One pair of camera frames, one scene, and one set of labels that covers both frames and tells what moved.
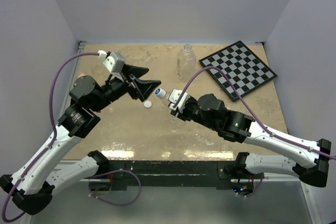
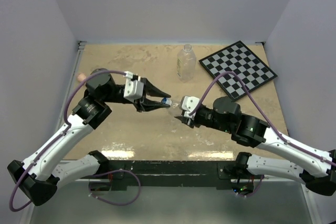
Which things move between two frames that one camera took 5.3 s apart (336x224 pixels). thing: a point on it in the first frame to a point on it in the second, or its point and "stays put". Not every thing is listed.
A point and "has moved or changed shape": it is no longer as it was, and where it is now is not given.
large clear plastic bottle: (186, 63) stays put
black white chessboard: (245, 71) stays put
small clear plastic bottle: (163, 97) has moved or changed shape
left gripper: (143, 88) to (144, 104)
